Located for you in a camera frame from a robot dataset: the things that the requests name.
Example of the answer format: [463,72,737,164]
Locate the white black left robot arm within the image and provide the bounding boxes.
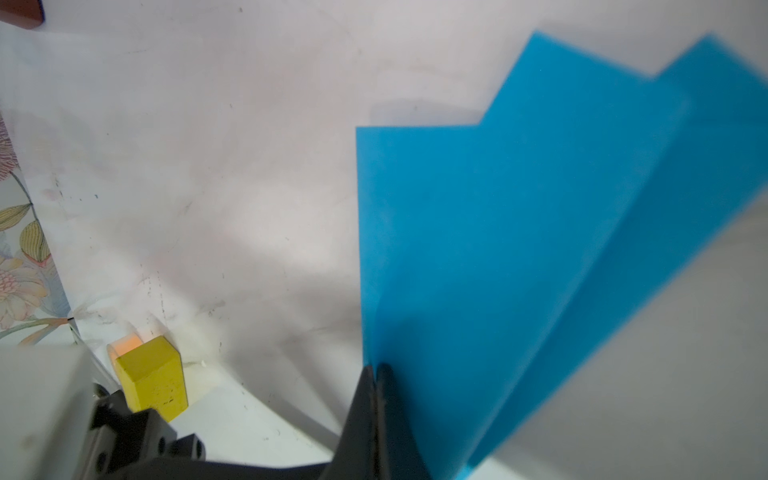
[1,346,330,479]

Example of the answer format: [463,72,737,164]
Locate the yellow cylinder block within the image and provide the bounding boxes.
[108,335,188,422]

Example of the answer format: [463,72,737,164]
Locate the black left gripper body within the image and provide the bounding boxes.
[80,389,327,480]

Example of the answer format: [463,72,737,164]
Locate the blue square paper sheet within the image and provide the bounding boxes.
[356,32,767,479]

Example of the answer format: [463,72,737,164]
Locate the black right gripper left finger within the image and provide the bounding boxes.
[320,366,377,480]

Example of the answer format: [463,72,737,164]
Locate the brown wooden metronome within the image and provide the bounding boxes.
[0,0,45,30]

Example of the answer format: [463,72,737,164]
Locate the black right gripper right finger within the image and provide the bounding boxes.
[376,363,432,480]

